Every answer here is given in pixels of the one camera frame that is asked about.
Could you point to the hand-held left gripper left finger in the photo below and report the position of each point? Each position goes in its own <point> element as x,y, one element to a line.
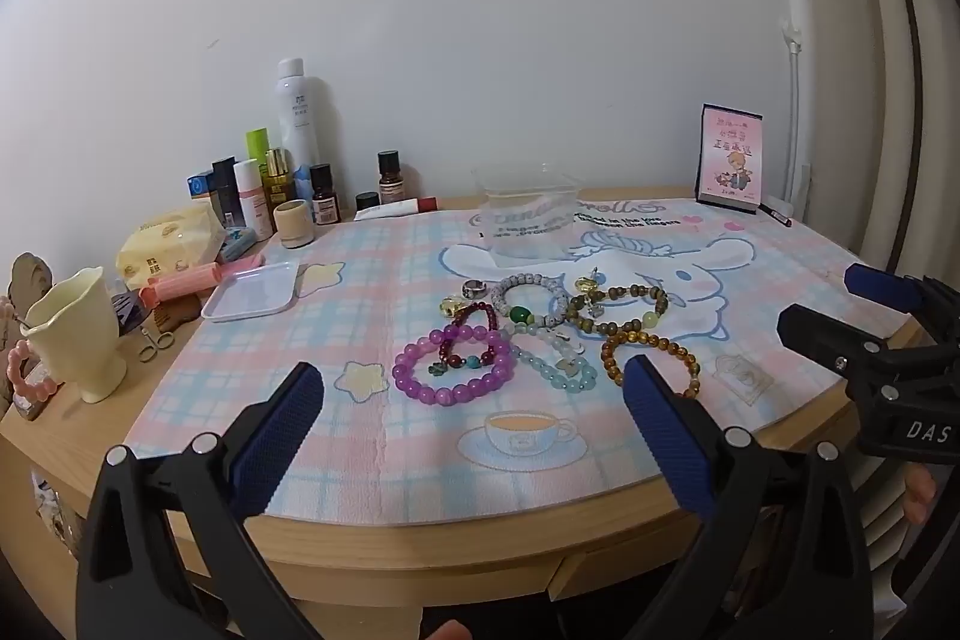
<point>279,434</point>

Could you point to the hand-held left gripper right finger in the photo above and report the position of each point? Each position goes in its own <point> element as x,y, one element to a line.
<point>667,430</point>

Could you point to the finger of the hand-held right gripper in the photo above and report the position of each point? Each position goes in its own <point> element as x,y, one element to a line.
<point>881,287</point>
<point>825,336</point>

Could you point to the gold earring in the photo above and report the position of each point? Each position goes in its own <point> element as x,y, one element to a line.
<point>589,284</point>

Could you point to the yellow bead charm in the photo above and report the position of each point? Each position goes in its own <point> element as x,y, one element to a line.
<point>448,307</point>

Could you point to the clear plastic container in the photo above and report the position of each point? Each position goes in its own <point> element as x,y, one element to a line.
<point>525,212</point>

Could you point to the person's right hand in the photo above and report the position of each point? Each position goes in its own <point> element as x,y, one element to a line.
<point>919,494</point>

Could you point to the person's left hand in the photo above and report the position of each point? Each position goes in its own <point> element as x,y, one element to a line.
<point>452,632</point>

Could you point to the pink blue plaid desk mat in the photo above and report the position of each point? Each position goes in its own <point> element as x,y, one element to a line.
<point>300,340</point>

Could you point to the black red pen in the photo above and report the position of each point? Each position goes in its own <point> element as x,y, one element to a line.
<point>776,215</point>

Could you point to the white rectangular tray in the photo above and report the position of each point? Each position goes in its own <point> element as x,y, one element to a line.
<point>251,291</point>

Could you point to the small metal scissors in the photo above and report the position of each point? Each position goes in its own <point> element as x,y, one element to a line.
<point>154,340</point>

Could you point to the brown wooden comb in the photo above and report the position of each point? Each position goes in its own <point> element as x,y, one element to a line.
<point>176,310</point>

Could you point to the pink tube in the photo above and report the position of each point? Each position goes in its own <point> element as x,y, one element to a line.
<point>195,280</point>

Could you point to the blue pack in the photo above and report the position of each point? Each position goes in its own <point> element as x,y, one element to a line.
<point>236,244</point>

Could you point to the pink desk calendar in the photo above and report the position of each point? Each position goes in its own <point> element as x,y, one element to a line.
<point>729,160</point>

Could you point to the small beige cup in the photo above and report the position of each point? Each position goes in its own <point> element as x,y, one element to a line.
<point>293,224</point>

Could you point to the yellow tissue pack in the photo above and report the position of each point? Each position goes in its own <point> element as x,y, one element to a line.
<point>169,242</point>

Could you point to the white pink bottle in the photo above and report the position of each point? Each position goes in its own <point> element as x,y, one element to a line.
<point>253,201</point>

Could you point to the cream wavy cup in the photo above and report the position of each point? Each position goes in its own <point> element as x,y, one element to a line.
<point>71,325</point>

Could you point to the dark essential oil bottle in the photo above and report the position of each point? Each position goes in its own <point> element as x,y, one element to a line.
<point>323,197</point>
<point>391,179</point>

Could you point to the small black jar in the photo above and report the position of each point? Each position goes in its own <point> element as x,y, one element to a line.
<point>367,201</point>

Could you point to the gold serum bottle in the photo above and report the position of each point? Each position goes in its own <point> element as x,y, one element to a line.
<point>279,183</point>

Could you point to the white tube red cap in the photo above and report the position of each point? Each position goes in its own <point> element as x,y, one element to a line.
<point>394,209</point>

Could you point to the blue box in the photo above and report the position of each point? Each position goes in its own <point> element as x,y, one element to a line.
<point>199,186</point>

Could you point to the green capped bottle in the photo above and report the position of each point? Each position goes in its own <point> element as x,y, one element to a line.
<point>257,149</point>

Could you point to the tall white spray bottle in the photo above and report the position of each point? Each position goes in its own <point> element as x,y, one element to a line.
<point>298,123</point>

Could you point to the white wall pipe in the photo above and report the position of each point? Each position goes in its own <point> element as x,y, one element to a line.
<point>793,108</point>

